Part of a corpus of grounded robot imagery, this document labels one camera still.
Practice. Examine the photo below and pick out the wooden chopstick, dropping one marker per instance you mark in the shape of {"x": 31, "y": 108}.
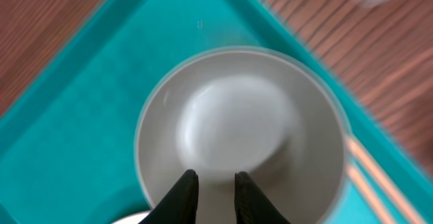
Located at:
{"x": 387, "y": 185}
{"x": 368, "y": 194}

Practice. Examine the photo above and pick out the large white dirty plate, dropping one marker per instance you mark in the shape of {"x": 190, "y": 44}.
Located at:
{"x": 133, "y": 219}

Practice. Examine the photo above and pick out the teal plastic serving tray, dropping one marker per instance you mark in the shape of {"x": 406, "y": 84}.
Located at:
{"x": 67, "y": 143}

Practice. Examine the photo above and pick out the grey round bowl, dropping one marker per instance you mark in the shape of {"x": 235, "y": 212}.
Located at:
{"x": 245, "y": 109}

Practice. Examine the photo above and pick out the left wooden chopstick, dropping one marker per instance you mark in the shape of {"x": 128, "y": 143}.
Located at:
{"x": 368, "y": 194}

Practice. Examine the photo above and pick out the right wooden chopstick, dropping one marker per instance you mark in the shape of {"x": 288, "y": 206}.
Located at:
{"x": 387, "y": 185}

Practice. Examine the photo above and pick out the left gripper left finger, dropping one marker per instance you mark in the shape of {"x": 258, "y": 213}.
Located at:
{"x": 179, "y": 205}

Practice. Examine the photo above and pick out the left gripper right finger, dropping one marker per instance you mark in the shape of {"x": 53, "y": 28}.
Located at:
{"x": 251, "y": 204}

